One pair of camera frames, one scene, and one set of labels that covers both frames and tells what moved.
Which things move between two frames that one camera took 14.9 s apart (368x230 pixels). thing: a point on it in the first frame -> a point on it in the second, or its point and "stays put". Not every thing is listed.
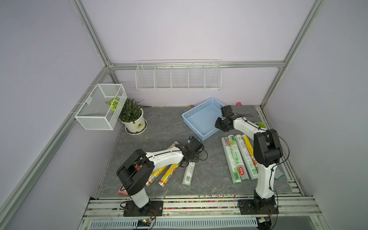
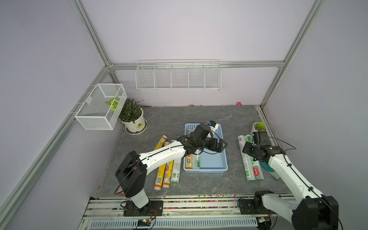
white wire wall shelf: x=178 y=75 stays put
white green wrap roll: x=188 y=174 -> x=176 y=171
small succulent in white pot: x=260 y=124 stays put
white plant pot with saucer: x=139 y=126 stays put
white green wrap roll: x=233 y=167 -> x=247 y=166
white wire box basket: x=102 y=109 stays put
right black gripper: x=217 y=124 -> x=246 y=148
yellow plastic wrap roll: x=250 y=148 -> x=189 y=157
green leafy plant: x=131 y=111 stays put
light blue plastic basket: x=201 y=119 -> x=209 y=163
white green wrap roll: x=253 y=172 -> x=196 y=161
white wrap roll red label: x=242 y=170 -> x=256 y=165
